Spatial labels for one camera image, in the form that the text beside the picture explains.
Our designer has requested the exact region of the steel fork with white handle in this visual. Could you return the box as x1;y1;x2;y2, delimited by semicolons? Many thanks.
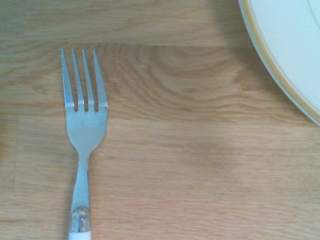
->
60;48;109;240

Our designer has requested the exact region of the white plate with gold rim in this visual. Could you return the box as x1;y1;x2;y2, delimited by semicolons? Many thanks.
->
237;0;320;127

